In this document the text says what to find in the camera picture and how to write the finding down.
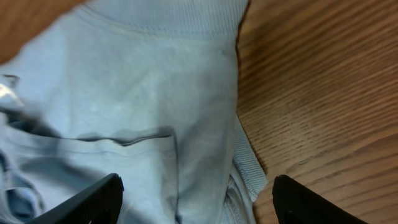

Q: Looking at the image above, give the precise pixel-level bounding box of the light blue t-shirt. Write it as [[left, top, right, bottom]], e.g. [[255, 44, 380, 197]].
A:
[[1, 0, 267, 223]]

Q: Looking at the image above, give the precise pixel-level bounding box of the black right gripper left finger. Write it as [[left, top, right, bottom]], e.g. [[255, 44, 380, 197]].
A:
[[27, 173, 124, 224]]

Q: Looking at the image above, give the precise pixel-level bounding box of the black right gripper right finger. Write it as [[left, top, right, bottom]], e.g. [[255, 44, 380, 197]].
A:
[[272, 175, 367, 224]]

